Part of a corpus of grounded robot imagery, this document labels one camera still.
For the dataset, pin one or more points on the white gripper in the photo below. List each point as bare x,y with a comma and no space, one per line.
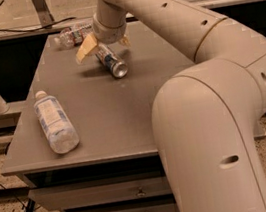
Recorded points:
110,33

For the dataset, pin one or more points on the redbull can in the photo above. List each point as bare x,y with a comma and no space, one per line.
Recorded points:
117,67

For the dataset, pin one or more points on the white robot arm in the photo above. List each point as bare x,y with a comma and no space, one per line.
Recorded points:
203,118

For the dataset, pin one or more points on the clear plastic water bottle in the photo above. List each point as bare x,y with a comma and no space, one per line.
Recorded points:
73,35

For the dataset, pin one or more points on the grey drawer cabinet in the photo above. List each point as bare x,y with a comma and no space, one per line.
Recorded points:
113,117

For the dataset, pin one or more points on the white labelled plastic bottle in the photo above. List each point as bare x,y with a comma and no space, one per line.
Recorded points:
60,133

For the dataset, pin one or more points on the top cabinet drawer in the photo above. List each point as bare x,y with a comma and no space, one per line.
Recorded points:
103,191

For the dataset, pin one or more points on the metal frame post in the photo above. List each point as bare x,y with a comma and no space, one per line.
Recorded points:
44,15

